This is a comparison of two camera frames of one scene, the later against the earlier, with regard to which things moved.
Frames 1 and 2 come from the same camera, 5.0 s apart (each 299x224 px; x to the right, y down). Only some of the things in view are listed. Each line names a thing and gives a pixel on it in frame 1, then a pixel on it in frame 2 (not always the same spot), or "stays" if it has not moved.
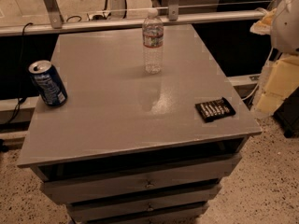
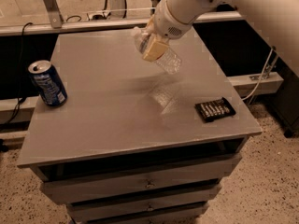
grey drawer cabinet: x=132 y=147 stays
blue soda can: x=48 y=83 stays
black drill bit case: x=211 y=111 stays
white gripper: x=286 y=27 -> x=165 y=24
